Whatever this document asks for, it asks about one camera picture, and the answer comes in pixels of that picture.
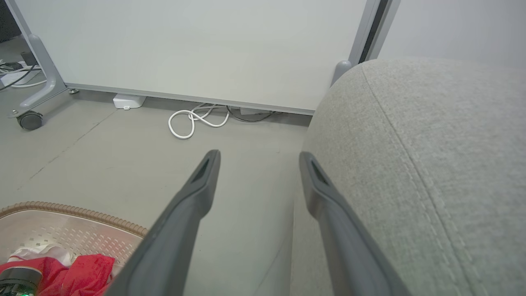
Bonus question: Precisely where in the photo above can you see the left gripper body black cylinder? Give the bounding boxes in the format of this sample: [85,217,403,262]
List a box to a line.
[0,266,42,296]

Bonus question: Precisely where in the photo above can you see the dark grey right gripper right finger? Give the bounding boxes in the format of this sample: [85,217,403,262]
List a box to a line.
[299,151,412,296]

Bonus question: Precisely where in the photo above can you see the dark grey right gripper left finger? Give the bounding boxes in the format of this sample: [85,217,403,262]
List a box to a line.
[105,149,221,296]

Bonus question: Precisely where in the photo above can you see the red and white shirt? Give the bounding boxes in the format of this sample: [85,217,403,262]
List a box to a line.
[0,243,116,296]

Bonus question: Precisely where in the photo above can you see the cream perforated laundry basket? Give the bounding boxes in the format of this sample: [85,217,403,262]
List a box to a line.
[0,201,149,296]

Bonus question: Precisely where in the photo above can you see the grey fabric sofa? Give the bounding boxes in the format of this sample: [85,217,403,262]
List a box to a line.
[290,58,526,296]

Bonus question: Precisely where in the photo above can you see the white power adapter box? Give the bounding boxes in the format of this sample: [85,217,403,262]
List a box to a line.
[113,93,147,111]

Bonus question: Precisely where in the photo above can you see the grey caster wheel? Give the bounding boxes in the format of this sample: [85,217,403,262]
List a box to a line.
[17,111,44,131]

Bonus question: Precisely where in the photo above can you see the white power strip with plugs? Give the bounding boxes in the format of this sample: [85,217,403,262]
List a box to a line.
[0,68,40,86]

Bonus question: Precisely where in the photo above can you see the white coiled cable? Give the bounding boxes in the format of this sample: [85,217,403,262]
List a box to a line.
[168,103,231,140]

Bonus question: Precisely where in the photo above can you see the black power cable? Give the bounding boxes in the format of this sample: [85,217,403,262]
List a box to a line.
[226,106,284,123]

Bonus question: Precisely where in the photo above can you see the white partition panel grey frame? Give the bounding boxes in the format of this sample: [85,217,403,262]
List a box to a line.
[4,0,401,120]

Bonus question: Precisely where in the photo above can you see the white power strip with cables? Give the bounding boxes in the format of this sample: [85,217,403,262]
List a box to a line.
[0,61,42,92]

